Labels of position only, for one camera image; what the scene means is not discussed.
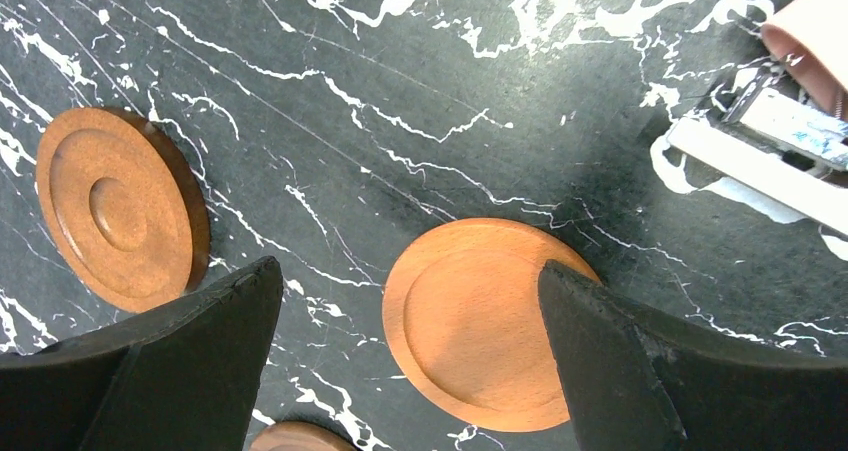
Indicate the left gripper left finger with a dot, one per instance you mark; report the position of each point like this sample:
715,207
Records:
182,376

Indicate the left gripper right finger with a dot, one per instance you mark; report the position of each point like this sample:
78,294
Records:
637,378

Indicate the dark brown coaster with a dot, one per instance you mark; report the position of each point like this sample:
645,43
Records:
298,436

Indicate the brown saucer coaster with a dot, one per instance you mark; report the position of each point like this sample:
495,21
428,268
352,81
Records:
123,207

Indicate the light orange coaster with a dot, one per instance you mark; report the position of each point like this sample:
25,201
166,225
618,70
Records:
461,316

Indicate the small white stapler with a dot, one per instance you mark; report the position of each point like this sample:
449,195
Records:
777,146

